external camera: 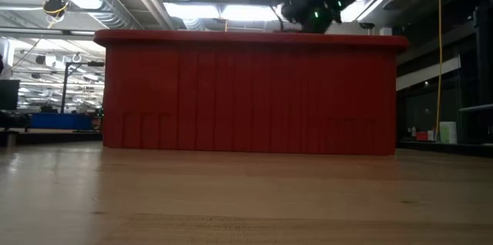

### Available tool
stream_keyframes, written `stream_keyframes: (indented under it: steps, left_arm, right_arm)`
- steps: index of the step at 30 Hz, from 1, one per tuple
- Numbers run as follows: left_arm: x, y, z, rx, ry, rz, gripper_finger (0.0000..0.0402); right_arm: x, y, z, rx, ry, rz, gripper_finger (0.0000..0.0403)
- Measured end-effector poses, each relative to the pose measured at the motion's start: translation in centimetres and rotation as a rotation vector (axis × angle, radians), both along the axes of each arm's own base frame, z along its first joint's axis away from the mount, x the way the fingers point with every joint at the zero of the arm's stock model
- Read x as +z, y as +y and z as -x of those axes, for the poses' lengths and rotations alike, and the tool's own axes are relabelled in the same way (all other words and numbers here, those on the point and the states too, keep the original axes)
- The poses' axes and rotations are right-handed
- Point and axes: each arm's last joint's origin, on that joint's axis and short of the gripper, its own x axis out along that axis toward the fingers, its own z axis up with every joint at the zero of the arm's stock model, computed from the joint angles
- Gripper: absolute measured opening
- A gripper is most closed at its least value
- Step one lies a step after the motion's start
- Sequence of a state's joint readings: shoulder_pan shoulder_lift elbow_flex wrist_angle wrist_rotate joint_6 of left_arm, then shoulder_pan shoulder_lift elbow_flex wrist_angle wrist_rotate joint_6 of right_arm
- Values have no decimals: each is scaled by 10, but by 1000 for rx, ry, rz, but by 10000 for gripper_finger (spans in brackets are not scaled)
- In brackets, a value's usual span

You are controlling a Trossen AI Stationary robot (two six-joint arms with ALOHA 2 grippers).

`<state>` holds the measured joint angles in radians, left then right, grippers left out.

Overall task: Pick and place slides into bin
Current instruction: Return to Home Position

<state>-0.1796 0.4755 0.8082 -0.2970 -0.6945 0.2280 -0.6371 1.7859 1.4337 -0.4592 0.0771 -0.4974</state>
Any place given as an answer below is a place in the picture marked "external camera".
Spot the pale green box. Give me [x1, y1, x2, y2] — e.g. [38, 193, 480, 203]
[438, 121, 458, 145]

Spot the yellow power cable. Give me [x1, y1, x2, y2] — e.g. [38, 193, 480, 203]
[434, 0, 444, 142]

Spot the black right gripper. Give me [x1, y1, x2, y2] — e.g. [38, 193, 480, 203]
[280, 0, 342, 34]

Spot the yellow ceiling cable reel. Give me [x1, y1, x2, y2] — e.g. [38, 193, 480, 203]
[41, 0, 70, 18]

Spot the black metal stand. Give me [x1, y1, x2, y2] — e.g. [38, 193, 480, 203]
[59, 61, 106, 115]

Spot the blue storage bin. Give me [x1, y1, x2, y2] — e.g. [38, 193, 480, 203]
[29, 112, 94, 130]

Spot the red plastic bin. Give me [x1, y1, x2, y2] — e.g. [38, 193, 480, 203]
[93, 29, 410, 156]

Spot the black background monitor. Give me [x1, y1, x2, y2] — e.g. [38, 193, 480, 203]
[0, 79, 21, 111]

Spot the grey shelf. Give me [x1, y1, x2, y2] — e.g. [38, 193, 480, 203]
[458, 103, 493, 113]

